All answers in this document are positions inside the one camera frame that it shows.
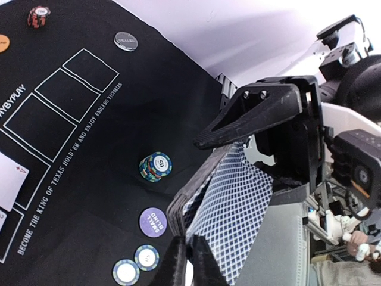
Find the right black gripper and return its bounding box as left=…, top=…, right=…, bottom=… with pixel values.
left=192, top=53, right=381, bottom=206

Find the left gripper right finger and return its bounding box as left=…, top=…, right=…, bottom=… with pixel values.
left=192, top=235, right=228, bottom=286

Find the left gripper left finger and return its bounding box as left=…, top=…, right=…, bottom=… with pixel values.
left=157, top=236, right=187, bottom=286

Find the blue green fifty chip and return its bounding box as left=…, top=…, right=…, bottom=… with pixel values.
left=134, top=244, right=160, bottom=271

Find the purple small blind button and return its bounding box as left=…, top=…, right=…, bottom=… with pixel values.
left=139, top=207, right=167, bottom=238

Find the blue playing card deck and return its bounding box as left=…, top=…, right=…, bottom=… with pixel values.
left=166, top=142, right=273, bottom=285

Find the green blue chip stack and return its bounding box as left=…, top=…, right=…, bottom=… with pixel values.
left=139, top=151, right=173, bottom=182

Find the black round dealer button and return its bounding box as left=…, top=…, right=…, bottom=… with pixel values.
left=114, top=32, right=139, bottom=52

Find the red ace community card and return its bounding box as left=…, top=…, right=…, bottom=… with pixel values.
left=0, top=153, right=29, bottom=212

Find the orange hundred chip stack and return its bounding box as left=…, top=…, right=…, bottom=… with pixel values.
left=27, top=6, right=51, bottom=29

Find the orange big blind button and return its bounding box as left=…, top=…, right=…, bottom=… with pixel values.
left=0, top=34, right=10, bottom=53

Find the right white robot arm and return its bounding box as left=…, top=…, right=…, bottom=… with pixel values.
left=193, top=15, right=380, bottom=209

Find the black poker table mat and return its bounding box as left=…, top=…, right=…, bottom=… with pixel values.
left=1, top=1, right=221, bottom=285

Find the person at background desk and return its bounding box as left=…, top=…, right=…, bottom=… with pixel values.
left=309, top=229, right=381, bottom=286

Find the front aluminium rail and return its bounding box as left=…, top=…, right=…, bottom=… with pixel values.
left=238, top=74, right=352, bottom=286

